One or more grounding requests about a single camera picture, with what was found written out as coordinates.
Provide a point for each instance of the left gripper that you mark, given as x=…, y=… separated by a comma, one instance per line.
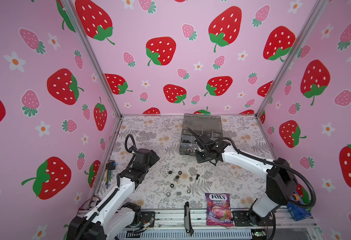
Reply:
x=152, y=160

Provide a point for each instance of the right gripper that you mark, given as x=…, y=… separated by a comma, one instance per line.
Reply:
x=198, y=158

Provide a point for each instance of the grey plastic organizer box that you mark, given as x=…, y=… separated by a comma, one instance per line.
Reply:
x=199, y=124

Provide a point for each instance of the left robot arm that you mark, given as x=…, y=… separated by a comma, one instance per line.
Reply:
x=110, y=216

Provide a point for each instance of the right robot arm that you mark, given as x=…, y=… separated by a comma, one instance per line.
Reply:
x=281, y=179

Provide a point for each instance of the black nuts cluster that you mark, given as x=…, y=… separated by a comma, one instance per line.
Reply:
x=175, y=175

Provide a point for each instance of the hex key set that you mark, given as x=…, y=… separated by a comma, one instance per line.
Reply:
x=110, y=167

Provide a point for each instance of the Fox's candy bag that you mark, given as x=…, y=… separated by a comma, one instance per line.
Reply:
x=218, y=211

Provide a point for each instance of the black utility knife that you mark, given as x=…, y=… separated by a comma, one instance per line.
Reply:
x=187, y=219

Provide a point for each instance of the blue tape dispenser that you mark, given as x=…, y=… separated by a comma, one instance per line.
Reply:
x=297, y=212

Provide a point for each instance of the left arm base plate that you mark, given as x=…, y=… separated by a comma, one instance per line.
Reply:
x=145, y=218

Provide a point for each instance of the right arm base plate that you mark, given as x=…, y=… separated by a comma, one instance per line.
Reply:
x=242, y=218

